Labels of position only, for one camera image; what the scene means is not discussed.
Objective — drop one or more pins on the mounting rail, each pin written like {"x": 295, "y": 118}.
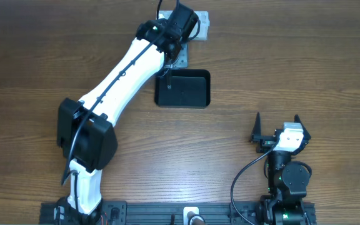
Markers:
{"x": 155, "y": 214}

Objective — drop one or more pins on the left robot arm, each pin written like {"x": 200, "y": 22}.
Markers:
{"x": 136, "y": 72}

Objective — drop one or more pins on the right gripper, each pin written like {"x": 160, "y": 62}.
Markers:
{"x": 266, "y": 144}

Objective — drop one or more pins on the black tray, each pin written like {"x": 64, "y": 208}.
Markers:
{"x": 189, "y": 93}

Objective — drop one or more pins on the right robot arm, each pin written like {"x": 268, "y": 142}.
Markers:
{"x": 289, "y": 178}

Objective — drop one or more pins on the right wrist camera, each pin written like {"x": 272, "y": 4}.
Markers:
{"x": 289, "y": 137}

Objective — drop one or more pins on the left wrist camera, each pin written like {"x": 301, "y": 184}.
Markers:
{"x": 181, "y": 57}

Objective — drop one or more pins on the clear test tube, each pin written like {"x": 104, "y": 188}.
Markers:
{"x": 168, "y": 82}

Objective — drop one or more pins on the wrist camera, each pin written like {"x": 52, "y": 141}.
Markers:
{"x": 181, "y": 57}
{"x": 289, "y": 137}

